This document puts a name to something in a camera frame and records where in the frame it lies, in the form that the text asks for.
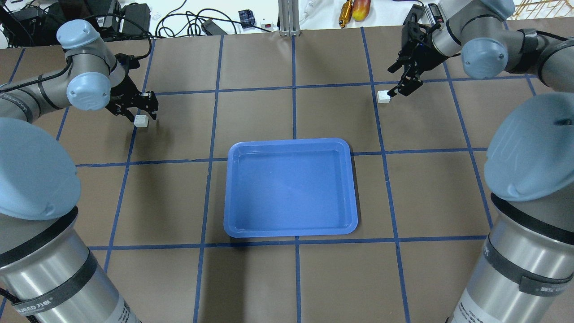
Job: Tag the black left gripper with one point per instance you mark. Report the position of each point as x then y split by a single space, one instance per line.
120 93

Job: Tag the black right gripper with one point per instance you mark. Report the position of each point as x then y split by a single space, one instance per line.
422 53

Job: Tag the white block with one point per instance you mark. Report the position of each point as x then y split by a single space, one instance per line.
141 121
383 97

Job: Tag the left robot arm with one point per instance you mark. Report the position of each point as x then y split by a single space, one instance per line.
48 273

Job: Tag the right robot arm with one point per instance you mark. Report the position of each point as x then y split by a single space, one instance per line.
527 260

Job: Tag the blue plastic tray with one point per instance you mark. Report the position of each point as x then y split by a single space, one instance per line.
302 187

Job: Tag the black phone device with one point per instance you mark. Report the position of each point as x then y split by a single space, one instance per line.
415 14

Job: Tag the red yellow mango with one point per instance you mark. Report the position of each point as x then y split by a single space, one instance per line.
361 9

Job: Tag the black power adapter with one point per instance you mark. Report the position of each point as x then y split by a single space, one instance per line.
138 18

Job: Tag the blue small box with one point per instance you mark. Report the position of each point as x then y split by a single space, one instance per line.
246 18

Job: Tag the aluminium frame post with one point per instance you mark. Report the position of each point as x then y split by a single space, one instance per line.
288 18

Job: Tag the gold wire rack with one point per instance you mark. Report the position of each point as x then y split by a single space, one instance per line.
540 9

